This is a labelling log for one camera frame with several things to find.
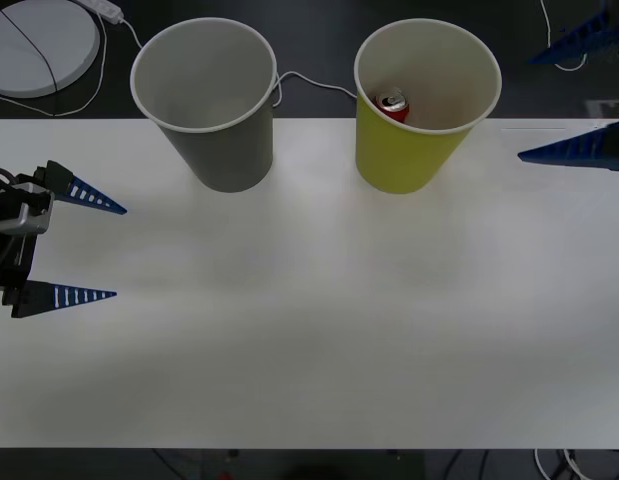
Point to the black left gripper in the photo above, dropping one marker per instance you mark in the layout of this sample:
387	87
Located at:
14	260

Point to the yellow-green plastic bin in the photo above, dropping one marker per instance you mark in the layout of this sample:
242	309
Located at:
404	155

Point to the white round disc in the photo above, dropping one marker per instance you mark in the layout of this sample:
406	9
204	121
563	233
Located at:
34	45

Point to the orange-red drink can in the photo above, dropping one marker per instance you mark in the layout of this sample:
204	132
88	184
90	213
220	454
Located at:
394	106

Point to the white power strip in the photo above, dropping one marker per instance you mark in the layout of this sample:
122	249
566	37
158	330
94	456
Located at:
106	9

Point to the grey plastic bin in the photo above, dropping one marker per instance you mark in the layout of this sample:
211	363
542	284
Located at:
229	160

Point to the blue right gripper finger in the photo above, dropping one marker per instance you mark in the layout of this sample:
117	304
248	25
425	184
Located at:
584	42
569	152

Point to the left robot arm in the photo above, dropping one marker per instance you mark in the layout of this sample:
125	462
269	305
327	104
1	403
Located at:
24	220

